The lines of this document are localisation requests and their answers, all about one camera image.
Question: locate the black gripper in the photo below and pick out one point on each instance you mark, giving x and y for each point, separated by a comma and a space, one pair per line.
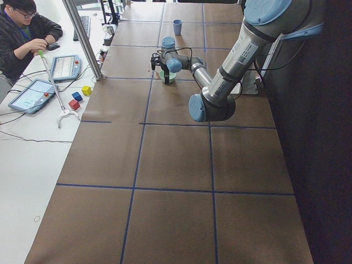
165, 69

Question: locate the mint green bowl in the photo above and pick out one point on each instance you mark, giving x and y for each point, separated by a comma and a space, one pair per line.
171, 77

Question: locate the light blue plastic cup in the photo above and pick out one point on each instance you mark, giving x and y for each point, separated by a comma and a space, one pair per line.
177, 27

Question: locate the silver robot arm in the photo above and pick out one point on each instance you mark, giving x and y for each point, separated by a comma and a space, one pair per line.
264, 22

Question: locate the small metal cup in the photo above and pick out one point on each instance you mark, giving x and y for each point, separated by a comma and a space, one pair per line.
110, 30

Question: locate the yellow cube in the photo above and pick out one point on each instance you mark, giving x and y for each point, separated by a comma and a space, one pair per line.
86, 90

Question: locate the blue cube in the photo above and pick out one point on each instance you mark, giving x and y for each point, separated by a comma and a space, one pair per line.
77, 96

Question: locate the red cube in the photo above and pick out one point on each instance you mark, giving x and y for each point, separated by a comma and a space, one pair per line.
74, 104

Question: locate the far teach pendant tablet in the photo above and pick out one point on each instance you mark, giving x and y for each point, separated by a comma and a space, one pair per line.
65, 68

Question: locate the teach pendant tablet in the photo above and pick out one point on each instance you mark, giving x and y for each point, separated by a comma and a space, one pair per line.
33, 97
65, 68

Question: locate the reacher grabber stick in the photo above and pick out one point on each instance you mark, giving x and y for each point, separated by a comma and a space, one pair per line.
64, 112

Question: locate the black computer mouse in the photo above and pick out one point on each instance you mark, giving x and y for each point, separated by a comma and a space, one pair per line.
53, 46

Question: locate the near teach pendant tablet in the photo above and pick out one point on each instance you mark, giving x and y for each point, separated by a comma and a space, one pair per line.
33, 97

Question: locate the person in black jacket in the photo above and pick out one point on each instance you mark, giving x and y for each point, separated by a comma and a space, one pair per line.
23, 34

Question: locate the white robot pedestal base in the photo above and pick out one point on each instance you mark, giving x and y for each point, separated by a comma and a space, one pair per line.
251, 82

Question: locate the aluminium frame post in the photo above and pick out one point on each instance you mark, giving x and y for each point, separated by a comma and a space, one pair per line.
83, 38

